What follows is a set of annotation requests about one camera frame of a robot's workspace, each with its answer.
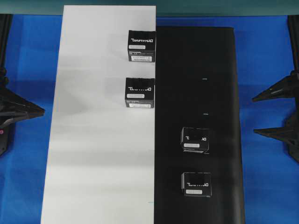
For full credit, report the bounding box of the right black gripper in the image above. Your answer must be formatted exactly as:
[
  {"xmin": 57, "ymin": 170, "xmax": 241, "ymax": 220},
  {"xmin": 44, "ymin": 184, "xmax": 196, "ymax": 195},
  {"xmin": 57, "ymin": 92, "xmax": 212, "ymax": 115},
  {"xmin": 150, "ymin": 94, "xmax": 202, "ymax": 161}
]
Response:
[{"xmin": 252, "ymin": 71, "xmax": 299, "ymax": 155}]

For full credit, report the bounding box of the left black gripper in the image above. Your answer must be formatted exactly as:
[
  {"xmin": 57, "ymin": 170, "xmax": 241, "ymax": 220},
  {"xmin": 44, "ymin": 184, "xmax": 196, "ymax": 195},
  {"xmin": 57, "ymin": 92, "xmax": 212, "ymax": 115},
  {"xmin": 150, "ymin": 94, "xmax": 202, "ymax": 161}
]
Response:
[{"xmin": 0, "ymin": 67, "xmax": 45, "ymax": 130}]

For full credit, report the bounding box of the black box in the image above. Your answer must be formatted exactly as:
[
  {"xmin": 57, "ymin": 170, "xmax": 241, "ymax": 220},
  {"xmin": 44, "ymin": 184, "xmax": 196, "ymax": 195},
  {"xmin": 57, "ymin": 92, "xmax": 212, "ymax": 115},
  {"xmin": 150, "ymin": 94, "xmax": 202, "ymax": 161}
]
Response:
[
  {"xmin": 181, "ymin": 172, "xmax": 212, "ymax": 197},
  {"xmin": 180, "ymin": 127, "xmax": 210, "ymax": 154},
  {"xmin": 128, "ymin": 30, "xmax": 156, "ymax": 63},
  {"xmin": 125, "ymin": 77, "xmax": 155, "ymax": 108}
]

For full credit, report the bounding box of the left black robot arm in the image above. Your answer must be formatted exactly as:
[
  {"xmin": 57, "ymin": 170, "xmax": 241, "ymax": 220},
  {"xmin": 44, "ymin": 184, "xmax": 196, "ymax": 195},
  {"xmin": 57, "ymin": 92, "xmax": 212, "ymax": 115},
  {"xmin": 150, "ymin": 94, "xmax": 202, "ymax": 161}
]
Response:
[{"xmin": 0, "ymin": 14, "xmax": 45, "ymax": 154}]

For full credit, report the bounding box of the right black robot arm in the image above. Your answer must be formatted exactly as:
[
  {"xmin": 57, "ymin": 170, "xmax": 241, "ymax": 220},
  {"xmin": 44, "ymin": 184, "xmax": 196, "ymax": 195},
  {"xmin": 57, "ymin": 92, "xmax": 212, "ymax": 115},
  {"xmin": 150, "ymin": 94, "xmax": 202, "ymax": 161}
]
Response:
[{"xmin": 252, "ymin": 15, "xmax": 299, "ymax": 162}]

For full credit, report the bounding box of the black base board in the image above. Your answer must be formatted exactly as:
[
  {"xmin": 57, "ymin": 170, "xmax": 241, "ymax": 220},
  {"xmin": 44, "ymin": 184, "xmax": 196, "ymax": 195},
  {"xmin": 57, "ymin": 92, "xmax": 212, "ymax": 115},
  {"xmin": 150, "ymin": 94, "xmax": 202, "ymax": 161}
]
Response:
[{"xmin": 154, "ymin": 27, "xmax": 245, "ymax": 224}]

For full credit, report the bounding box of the white base board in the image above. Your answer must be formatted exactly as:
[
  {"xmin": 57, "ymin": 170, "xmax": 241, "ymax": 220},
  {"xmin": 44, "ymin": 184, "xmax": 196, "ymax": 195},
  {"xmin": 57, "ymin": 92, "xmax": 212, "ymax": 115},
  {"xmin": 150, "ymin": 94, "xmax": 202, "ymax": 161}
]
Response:
[{"xmin": 41, "ymin": 6, "xmax": 156, "ymax": 224}]

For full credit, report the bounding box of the black box on white base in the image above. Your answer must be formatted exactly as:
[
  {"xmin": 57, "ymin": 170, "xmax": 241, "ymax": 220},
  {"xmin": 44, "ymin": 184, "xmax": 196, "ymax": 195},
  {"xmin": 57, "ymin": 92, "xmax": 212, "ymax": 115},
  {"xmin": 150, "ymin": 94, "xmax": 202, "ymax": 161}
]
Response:
[{"xmin": 128, "ymin": 30, "xmax": 156, "ymax": 63}]

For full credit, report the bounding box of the blue table cloth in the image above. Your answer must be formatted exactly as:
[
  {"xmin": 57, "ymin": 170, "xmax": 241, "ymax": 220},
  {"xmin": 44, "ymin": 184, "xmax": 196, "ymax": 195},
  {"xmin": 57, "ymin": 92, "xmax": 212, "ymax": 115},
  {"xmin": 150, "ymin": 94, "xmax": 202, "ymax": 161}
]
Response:
[{"xmin": 0, "ymin": 14, "xmax": 299, "ymax": 224}]

